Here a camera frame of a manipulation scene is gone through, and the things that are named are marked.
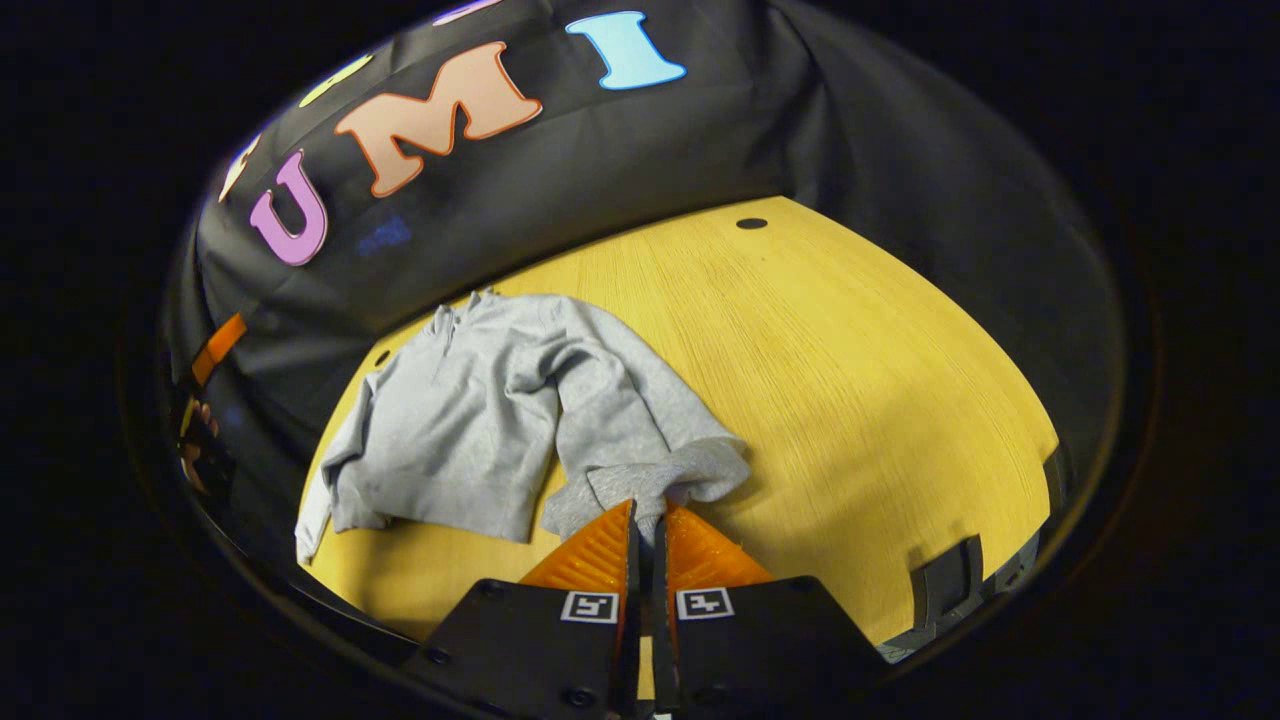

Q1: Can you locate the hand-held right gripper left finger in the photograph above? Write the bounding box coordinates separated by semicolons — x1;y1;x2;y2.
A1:
404;497;642;720

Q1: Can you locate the grey zip-neck sweatshirt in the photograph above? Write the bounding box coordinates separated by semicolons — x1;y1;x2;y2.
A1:
294;287;752;567

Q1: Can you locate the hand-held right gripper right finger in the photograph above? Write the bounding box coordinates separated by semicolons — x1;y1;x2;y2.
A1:
650;499;892;720

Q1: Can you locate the black backdrop cloth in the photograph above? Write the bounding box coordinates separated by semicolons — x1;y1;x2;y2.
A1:
158;0;1128;546

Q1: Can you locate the black table edge bracket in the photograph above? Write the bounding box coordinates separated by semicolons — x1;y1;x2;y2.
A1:
909;534;987;633

